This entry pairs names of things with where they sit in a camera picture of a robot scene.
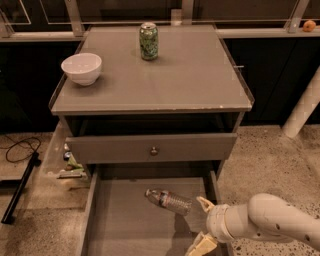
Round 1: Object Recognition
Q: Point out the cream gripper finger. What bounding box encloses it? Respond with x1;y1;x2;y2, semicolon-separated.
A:
185;232;218;256
196;196;215;213

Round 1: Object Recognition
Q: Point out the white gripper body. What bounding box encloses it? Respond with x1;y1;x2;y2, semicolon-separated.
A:
206;204;234;243

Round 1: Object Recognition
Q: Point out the clear plastic water bottle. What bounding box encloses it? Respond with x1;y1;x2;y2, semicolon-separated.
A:
145;188;192;216

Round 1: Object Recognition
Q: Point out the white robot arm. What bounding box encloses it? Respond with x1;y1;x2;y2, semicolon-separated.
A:
185;193;320;256

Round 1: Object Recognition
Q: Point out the round metal drawer knob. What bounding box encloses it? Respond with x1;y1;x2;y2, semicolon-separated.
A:
150;147;159;156

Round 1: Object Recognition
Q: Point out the open grey middle drawer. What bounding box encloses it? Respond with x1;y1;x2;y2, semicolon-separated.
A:
76;162;219;256

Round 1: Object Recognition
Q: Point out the grey drawer cabinet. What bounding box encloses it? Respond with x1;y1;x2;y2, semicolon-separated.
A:
51;25;254;174

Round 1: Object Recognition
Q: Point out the grey top drawer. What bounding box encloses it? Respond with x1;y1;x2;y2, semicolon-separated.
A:
66;133;237;164

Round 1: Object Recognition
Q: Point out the clear plastic storage bin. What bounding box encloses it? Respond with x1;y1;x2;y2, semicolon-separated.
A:
40;123;90;191

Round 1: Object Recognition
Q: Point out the green soda can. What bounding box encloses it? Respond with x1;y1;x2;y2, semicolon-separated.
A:
139;22;158;61

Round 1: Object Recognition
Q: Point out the white ceramic bowl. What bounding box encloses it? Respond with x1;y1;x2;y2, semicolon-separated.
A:
61;53;102;86

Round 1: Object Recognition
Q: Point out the black floor stand bar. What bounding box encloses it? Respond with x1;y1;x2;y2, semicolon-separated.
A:
1;152;41;224

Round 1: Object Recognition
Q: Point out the small orange object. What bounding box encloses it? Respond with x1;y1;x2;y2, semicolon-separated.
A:
303;20;316;32

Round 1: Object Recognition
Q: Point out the black cable on floor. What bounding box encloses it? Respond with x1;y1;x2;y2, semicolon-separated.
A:
0;133;42;164

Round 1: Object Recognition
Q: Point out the metal railing frame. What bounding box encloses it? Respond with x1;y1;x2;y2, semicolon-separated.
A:
0;0;320;42

